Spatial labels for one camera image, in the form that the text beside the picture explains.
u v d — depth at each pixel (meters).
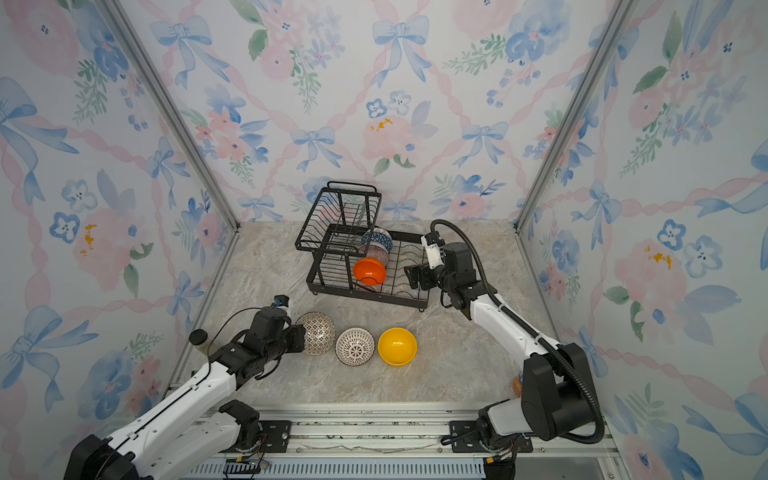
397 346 0.86
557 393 0.42
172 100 0.86
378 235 1.10
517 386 0.78
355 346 0.88
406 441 0.75
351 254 0.81
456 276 0.65
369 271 1.00
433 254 0.76
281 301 0.75
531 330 0.48
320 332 0.85
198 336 0.81
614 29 0.71
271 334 0.64
